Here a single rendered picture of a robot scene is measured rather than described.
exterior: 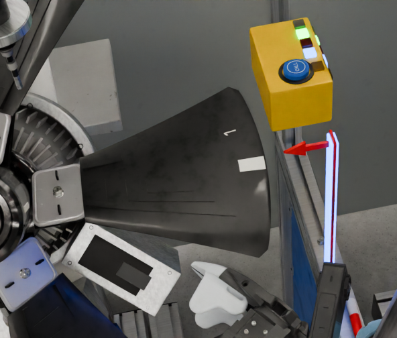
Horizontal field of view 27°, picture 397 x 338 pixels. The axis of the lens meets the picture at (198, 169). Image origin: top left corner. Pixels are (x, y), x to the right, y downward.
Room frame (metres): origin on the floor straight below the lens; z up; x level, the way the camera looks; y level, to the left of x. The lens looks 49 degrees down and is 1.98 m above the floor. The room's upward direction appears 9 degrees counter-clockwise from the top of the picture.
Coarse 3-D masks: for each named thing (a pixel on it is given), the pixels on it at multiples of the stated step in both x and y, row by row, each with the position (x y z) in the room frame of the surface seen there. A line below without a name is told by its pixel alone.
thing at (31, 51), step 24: (24, 0) 0.82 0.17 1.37; (48, 0) 0.80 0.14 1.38; (72, 0) 0.79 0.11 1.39; (48, 24) 0.78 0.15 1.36; (24, 48) 0.77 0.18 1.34; (48, 48) 0.76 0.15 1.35; (0, 72) 0.77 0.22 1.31; (24, 72) 0.75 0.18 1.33; (0, 96) 0.75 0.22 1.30; (24, 96) 0.73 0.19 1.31
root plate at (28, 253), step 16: (32, 240) 0.66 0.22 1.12; (16, 256) 0.63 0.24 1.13; (32, 256) 0.64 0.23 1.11; (0, 272) 0.61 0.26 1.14; (16, 272) 0.62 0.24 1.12; (32, 272) 0.62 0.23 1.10; (48, 272) 0.63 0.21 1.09; (0, 288) 0.59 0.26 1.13; (16, 288) 0.60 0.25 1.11; (32, 288) 0.60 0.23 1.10; (16, 304) 0.58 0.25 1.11
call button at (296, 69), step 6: (294, 60) 0.96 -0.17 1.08; (300, 60) 0.96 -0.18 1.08; (288, 66) 0.95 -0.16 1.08; (294, 66) 0.95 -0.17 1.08; (300, 66) 0.94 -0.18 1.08; (306, 66) 0.94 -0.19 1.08; (288, 72) 0.93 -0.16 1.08; (294, 72) 0.93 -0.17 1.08; (300, 72) 0.93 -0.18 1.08; (306, 72) 0.93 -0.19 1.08; (288, 78) 0.93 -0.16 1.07; (294, 78) 0.93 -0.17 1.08; (300, 78) 0.93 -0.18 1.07
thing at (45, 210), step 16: (32, 176) 0.71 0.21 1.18; (48, 176) 0.71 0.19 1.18; (64, 176) 0.71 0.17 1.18; (32, 192) 0.69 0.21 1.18; (48, 192) 0.68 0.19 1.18; (64, 192) 0.68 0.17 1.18; (80, 192) 0.67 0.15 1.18; (48, 208) 0.66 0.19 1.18; (64, 208) 0.65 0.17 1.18; (80, 208) 0.65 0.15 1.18; (48, 224) 0.63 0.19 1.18
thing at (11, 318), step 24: (48, 288) 0.61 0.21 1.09; (72, 288) 0.62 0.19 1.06; (24, 312) 0.57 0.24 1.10; (48, 312) 0.58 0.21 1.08; (72, 312) 0.59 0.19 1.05; (96, 312) 0.60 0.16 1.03; (24, 336) 0.54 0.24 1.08; (48, 336) 0.55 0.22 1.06; (72, 336) 0.56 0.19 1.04; (96, 336) 0.57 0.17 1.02; (120, 336) 0.58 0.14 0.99
